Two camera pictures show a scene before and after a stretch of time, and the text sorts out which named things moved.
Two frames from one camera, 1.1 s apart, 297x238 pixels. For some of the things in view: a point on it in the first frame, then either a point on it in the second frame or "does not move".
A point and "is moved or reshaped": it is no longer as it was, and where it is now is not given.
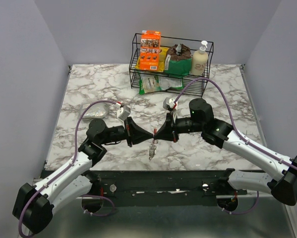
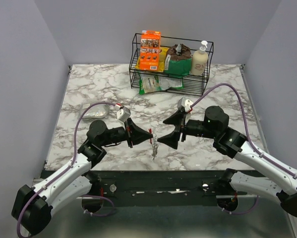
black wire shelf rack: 170,64 does not move
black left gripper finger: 137,134 does not move
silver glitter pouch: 97,110 does not move
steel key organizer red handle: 152,147 is moved or reshaped
